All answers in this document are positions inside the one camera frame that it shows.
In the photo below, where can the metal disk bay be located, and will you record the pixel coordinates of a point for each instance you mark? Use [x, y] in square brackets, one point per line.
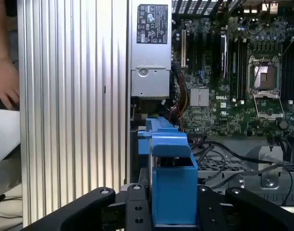
[262, 151]

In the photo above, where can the person's hand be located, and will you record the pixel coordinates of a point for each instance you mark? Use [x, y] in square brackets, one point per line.
[4, 81]

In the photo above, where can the silver power supply unit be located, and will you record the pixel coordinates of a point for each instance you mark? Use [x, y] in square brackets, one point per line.
[149, 55]

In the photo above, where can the white expansion slot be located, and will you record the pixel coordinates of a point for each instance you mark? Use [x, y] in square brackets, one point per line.
[183, 48]

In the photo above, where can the green motherboard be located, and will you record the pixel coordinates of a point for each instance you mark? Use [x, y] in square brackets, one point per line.
[209, 120]

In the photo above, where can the dark grey PC case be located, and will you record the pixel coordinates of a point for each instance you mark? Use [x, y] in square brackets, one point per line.
[233, 142]

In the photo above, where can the silver ribbed chipset heatsink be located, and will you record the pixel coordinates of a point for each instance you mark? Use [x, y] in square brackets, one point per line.
[199, 97]

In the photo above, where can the thin metal locking lever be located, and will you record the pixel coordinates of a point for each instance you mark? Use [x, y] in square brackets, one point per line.
[260, 67]

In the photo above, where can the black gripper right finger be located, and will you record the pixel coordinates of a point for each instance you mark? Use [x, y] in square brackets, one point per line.
[247, 207]

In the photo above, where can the metal socket cover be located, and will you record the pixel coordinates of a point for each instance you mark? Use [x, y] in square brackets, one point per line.
[270, 115]

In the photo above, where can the CPU socket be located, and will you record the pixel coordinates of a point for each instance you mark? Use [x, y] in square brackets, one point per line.
[264, 77]

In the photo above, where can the white flat sheet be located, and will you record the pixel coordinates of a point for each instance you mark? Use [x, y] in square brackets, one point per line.
[4, 134]

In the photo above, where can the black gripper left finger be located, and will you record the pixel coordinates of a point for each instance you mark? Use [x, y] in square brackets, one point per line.
[134, 209]

